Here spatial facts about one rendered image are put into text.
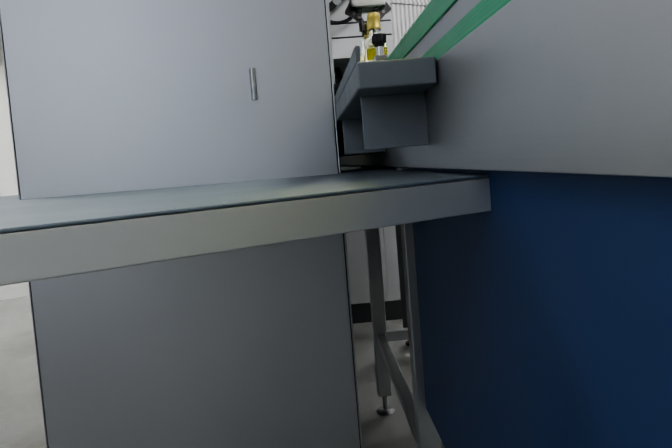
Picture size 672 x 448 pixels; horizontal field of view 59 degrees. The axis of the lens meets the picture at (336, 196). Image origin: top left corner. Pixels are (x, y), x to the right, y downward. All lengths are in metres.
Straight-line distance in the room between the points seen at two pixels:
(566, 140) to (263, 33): 0.86
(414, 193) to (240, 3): 0.73
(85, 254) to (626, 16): 0.34
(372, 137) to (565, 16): 0.40
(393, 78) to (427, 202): 0.18
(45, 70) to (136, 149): 0.22
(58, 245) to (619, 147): 0.33
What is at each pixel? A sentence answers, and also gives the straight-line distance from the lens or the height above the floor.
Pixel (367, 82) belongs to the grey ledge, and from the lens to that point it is 0.66.
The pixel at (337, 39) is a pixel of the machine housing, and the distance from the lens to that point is 2.81.
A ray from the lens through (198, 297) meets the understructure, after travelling 1.18.
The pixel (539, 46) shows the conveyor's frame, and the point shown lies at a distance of 0.41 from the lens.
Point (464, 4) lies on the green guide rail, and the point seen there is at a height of 0.92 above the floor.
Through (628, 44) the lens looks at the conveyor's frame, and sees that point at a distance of 0.31.
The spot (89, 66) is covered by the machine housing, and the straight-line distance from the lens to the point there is 1.22.
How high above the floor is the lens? 0.77
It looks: 3 degrees down
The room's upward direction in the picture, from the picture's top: 5 degrees counter-clockwise
